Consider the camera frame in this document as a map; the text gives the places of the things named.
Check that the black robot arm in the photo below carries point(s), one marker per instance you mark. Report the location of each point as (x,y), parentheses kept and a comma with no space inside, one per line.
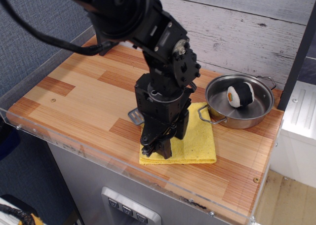
(146,25)

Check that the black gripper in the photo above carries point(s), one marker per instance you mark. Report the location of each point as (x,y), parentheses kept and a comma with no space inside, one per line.
(165,115)

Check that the plush sushi roll toy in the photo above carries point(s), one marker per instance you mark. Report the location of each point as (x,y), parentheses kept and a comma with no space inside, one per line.
(240,94)

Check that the silver toy fridge front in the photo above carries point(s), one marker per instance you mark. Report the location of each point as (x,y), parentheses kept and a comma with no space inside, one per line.
(108,192)

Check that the yellow object at corner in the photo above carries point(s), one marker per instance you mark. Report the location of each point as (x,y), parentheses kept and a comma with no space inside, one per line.
(37,220)

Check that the stainless steel pan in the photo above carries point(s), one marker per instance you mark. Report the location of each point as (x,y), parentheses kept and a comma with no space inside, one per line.
(218,109)

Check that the yellow folded cloth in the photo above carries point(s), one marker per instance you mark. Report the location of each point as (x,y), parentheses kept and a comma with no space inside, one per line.
(197,147)

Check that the white toy appliance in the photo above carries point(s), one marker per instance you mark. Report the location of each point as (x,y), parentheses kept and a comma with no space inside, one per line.
(294,155)

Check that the grey spatula with green handle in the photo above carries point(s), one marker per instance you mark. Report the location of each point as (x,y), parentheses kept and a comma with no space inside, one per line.
(136,117)

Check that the dark grey vertical post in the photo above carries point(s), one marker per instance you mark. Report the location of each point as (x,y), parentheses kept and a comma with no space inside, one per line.
(106,44)

